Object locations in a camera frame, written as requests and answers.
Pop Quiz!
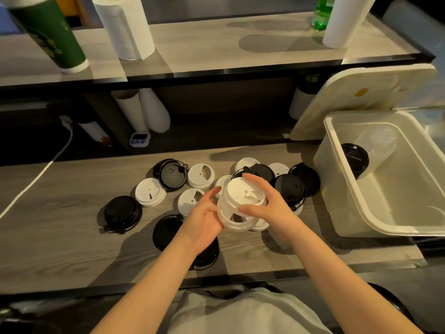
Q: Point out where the white bin lid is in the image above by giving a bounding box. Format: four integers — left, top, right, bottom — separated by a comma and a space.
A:
289, 63, 437, 141

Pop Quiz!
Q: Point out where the white canister with black lid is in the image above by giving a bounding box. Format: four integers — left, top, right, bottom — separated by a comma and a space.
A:
78, 120, 114, 147

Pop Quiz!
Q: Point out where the white paper towel roll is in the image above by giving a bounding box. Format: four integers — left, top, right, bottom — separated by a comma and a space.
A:
92, 0, 156, 61

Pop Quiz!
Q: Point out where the white paper cup sleeve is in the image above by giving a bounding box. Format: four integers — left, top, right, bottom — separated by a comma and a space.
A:
111, 89, 148, 133

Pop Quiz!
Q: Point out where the white power cable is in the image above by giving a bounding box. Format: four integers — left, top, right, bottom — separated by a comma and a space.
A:
0, 115, 74, 219

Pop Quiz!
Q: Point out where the tall white paper cup stack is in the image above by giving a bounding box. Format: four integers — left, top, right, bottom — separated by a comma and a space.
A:
322, 0, 378, 50

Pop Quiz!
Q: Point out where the stack of black lids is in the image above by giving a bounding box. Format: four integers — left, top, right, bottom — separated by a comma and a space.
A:
340, 143, 370, 180

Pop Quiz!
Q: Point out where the person's left forearm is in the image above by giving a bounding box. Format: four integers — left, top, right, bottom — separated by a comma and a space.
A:
90, 236, 206, 334

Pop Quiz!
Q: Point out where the black glass display case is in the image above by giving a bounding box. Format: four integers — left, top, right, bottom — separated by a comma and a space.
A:
375, 0, 445, 143

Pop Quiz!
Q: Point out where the green paper cup stack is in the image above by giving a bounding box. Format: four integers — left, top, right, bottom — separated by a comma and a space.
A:
0, 0, 90, 74

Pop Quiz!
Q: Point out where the white plastic storage bin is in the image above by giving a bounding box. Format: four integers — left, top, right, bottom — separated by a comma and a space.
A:
313, 109, 445, 239

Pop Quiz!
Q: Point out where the yellow wooden chair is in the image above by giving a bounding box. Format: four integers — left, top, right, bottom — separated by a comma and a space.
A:
55, 0, 93, 28

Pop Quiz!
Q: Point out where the person's right hand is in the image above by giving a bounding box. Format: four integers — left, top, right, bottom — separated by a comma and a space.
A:
238, 173, 306, 240

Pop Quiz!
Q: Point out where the person's left hand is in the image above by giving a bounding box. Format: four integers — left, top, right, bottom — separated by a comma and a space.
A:
180, 186, 225, 256

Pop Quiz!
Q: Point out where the stack of white lids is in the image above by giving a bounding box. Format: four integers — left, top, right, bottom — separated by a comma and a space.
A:
216, 176, 268, 233

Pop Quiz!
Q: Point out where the small white digital timer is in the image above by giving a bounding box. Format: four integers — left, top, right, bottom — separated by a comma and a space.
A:
129, 131, 152, 148

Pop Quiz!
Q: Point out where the person's right forearm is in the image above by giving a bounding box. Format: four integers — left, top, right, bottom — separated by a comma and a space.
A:
290, 224, 425, 334

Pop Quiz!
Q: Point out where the pile of black cup lids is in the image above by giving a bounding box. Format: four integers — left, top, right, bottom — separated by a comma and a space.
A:
103, 158, 321, 271

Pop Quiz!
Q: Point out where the person's white shirt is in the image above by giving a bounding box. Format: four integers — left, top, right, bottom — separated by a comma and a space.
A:
168, 288, 333, 334

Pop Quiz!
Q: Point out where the green plastic bottle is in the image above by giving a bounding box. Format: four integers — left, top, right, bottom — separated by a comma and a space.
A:
311, 0, 336, 31

